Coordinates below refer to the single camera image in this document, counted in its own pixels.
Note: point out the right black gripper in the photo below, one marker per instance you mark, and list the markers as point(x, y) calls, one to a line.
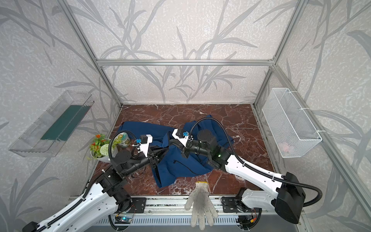
point(182, 147)

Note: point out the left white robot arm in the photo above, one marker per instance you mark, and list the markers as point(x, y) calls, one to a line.
point(105, 195)

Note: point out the pink object in basket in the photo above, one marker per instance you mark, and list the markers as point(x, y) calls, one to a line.
point(286, 148)

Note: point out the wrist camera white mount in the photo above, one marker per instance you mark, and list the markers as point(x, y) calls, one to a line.
point(142, 144)
point(184, 137)

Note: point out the clear plastic wall shelf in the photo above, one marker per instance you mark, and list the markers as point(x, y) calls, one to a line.
point(49, 133)

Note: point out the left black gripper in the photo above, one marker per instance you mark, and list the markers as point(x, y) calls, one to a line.
point(150, 158)

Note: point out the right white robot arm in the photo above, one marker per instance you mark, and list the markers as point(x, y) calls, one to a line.
point(282, 193)

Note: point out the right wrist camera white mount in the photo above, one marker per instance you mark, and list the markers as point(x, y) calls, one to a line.
point(184, 137)

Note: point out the white wire mesh basket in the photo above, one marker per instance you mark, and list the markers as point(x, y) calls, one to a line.
point(288, 122)

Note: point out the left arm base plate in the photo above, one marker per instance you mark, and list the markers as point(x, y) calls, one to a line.
point(136, 205)

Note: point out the grey knitted work glove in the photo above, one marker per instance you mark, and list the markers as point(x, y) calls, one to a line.
point(202, 208)

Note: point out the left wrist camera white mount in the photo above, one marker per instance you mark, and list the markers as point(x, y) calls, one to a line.
point(142, 144)

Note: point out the potted artificial flower plant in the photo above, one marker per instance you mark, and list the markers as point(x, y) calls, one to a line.
point(99, 149)

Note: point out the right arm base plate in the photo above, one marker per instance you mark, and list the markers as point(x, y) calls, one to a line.
point(233, 205)

